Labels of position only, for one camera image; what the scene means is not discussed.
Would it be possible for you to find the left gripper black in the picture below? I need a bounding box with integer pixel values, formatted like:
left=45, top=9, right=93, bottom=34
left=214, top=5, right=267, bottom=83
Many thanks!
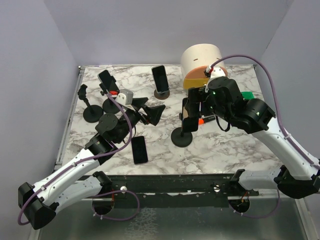
left=115, top=97, right=165, bottom=144

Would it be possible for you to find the tall black smartphone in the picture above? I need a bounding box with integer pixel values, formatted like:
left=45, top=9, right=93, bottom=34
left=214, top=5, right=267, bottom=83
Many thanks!
left=182, top=97, right=199, bottom=133

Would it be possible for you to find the purple smartphone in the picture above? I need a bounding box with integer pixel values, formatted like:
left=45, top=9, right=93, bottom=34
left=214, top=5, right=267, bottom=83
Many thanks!
left=131, top=136, right=149, bottom=165

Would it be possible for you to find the black phone stand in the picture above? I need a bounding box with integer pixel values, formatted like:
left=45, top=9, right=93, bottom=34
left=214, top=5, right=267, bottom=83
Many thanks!
left=77, top=84, right=104, bottom=123
left=99, top=76, right=120, bottom=114
left=170, top=113, right=193, bottom=148

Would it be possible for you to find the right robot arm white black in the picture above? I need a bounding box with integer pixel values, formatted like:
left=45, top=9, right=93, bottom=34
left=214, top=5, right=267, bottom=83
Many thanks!
left=183, top=76, right=320, bottom=199

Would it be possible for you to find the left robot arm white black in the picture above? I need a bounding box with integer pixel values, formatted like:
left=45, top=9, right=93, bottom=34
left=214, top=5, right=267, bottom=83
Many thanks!
left=17, top=96, right=166, bottom=230

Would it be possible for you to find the black smartphone on wooden stand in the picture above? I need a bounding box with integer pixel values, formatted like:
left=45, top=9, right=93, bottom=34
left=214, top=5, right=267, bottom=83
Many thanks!
left=151, top=65, right=169, bottom=93

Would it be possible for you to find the orange highlighter marker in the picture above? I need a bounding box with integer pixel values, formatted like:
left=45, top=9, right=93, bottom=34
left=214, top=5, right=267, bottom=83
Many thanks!
left=198, top=115, right=216, bottom=125

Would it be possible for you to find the cream drawer cabinet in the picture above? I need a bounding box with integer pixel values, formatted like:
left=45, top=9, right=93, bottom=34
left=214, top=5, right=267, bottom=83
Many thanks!
left=180, top=43, right=228, bottom=92

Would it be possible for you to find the black smartphone far left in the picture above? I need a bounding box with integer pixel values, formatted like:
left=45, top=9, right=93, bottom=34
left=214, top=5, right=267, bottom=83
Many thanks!
left=97, top=70, right=120, bottom=96

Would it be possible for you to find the green plastic bin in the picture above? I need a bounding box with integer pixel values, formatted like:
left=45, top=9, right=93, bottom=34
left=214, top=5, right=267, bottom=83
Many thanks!
left=241, top=91, right=255, bottom=100

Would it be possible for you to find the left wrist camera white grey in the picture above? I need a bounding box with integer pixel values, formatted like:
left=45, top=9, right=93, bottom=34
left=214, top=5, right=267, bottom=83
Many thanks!
left=115, top=89, right=134, bottom=106

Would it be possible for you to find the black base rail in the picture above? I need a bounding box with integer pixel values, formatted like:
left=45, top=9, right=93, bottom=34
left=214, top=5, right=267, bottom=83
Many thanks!
left=100, top=173, right=258, bottom=209

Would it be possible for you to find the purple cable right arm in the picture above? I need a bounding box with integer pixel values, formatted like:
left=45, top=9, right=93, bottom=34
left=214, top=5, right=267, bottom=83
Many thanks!
left=208, top=54, right=320, bottom=170

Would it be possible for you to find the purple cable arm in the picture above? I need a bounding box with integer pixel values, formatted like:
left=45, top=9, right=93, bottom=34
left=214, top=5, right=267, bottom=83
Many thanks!
left=208, top=54, right=320, bottom=170
left=17, top=92, right=133, bottom=226

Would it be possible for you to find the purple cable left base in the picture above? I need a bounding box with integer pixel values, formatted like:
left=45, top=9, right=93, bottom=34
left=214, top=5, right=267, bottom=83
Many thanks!
left=86, top=191, right=141, bottom=222

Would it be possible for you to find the purple cable base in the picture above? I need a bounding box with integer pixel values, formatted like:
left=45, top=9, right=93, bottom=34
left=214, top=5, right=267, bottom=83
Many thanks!
left=86, top=191, right=141, bottom=222
left=232, top=189, right=281, bottom=220

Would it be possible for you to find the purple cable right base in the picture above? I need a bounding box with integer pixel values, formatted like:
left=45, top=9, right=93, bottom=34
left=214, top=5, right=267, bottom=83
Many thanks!
left=232, top=189, right=281, bottom=220

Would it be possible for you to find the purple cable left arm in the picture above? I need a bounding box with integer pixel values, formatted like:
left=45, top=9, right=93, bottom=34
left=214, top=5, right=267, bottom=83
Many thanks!
left=17, top=92, right=133, bottom=226

